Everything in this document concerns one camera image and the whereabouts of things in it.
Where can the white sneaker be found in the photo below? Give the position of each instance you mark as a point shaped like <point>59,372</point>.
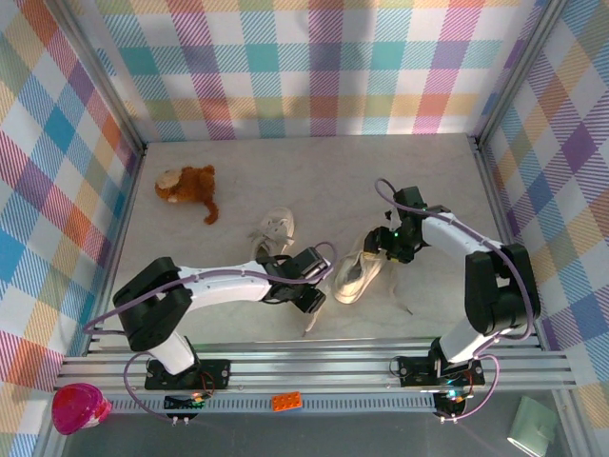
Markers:
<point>399,300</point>
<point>269,235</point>

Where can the pale green pad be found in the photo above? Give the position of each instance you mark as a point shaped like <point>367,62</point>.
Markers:
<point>533,426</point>

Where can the white canvas shoe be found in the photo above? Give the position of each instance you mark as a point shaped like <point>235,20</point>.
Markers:
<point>276,228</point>
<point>354,285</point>

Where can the aluminium corner post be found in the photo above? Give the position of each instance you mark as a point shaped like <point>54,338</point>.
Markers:
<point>516,71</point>
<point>95,71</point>

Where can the pink plastic bowl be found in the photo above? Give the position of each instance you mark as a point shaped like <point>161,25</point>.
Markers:
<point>78,409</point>

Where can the blue green circuit board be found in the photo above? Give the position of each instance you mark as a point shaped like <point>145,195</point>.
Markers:
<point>183,402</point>

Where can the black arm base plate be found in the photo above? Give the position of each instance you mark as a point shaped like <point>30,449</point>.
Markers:
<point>214,373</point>
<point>414,371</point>

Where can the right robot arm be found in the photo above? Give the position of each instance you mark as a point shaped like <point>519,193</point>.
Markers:
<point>452,233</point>

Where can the orange toy brick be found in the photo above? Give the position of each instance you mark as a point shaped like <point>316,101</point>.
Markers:
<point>287,401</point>

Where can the brown plush monkey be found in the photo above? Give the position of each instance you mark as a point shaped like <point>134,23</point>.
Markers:
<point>188,185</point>

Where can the aluminium rail frame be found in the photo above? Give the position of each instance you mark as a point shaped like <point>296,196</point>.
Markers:
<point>309,369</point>

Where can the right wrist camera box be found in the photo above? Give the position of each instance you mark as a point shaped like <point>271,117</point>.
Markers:
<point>391,219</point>

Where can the aluminium side rail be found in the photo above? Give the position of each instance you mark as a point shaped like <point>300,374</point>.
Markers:
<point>136,166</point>
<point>489,190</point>

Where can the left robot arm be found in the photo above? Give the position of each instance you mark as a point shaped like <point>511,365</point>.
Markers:
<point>223,285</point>

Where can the black round circuit board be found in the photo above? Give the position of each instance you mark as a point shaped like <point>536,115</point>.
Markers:
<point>452,404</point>

